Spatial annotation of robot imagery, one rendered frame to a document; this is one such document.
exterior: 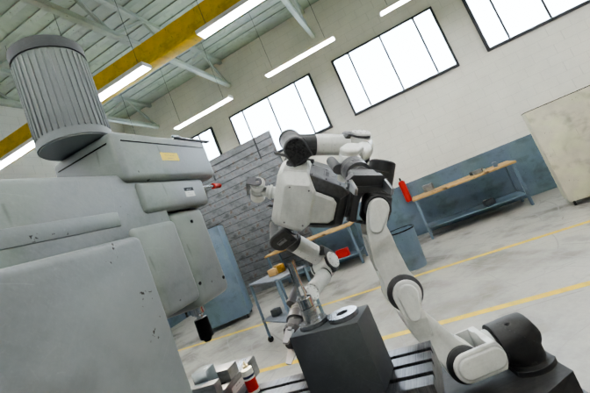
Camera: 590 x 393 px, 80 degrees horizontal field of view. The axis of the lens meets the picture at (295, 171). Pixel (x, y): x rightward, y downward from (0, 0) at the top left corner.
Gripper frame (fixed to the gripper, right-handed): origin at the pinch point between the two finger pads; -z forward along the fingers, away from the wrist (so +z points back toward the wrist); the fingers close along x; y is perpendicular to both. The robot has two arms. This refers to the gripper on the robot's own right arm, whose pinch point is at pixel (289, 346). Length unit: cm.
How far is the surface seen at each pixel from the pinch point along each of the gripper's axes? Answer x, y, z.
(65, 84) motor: 97, -55, -4
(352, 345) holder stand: 28.7, 25.6, -18.0
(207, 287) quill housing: 30.9, -22.6, -7.2
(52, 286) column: 71, -20, -51
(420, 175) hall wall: -255, 90, 686
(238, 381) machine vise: -5.7, -15.6, -12.5
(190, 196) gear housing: 55, -34, 10
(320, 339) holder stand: 27.3, 16.5, -16.9
